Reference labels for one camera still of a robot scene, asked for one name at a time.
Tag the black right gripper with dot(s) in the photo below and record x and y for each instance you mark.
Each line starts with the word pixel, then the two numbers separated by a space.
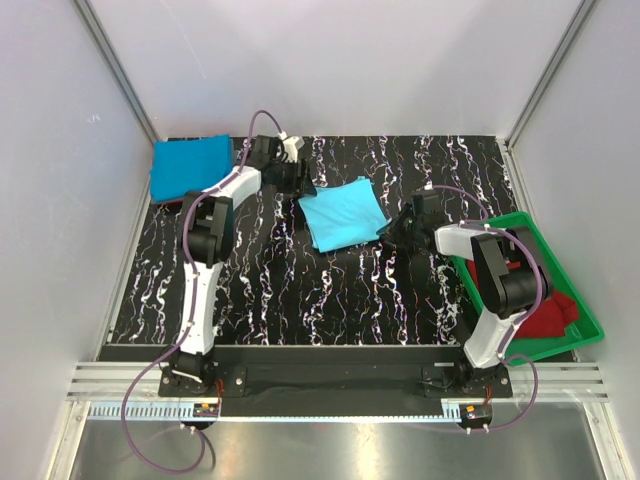
pixel 406 228

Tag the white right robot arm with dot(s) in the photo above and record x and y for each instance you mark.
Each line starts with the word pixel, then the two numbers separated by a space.
pixel 458 240

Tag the white slotted cable duct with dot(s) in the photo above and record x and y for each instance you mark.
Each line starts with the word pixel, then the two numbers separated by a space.
pixel 154 410

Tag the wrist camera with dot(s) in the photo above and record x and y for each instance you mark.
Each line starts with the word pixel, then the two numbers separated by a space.
pixel 266 150
pixel 427 206

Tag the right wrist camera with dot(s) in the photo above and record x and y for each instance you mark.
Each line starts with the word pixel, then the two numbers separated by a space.
pixel 427 206

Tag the light blue t shirt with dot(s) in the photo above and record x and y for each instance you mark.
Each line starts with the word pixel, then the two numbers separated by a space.
pixel 343 216

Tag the folded red t shirt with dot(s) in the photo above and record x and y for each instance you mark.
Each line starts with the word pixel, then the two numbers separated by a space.
pixel 170 202

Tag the folded blue t shirt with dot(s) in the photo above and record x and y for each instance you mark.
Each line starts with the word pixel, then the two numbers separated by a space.
pixel 180 166

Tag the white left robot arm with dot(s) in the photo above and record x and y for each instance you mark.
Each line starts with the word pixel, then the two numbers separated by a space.
pixel 208 239

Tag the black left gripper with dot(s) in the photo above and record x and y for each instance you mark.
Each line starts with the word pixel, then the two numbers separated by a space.
pixel 297 175

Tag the green plastic tray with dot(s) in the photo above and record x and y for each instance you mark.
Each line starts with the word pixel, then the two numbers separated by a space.
pixel 582 332

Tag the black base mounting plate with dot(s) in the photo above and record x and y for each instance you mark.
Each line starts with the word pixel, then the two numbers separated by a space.
pixel 338 381

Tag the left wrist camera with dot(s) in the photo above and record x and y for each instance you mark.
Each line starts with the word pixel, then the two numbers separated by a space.
pixel 266 150

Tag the red t shirt in tray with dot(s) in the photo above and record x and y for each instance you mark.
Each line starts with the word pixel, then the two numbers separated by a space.
pixel 555 312

